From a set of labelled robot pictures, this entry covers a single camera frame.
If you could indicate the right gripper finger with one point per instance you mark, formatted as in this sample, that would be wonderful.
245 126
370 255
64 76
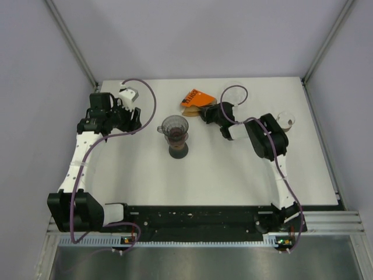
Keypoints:
203 115
207 108

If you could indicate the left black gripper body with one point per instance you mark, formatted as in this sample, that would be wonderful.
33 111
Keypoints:
120 117

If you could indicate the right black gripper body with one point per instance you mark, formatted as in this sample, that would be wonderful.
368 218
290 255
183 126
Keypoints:
212 116

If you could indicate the clear plastic coffee dripper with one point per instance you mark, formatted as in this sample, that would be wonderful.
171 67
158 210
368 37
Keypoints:
174 127

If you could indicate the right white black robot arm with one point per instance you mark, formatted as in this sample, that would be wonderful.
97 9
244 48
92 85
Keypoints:
270 143

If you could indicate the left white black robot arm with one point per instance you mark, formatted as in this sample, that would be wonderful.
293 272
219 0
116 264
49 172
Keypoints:
73 204

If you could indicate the brown paper filter stack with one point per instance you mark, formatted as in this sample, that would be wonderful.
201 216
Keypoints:
191 111

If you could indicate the orange coffee filter package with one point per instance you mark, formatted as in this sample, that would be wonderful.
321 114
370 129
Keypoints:
198 99

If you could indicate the clear glass cup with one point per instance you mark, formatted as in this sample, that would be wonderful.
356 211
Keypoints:
235 95

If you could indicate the glass carafe with red rim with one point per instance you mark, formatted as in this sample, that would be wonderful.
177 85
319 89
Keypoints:
177 146

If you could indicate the clear glass with brown band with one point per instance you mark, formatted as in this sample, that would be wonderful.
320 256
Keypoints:
286 120

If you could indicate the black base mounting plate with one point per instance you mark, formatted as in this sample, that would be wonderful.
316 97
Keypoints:
208 223

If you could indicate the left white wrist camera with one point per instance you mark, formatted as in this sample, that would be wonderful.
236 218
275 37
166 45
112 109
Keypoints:
128 95

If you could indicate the grey slotted cable duct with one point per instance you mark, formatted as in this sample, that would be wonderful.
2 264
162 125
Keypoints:
93 241

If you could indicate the aluminium frame rail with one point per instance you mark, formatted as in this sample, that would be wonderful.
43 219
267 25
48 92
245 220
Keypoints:
315 220

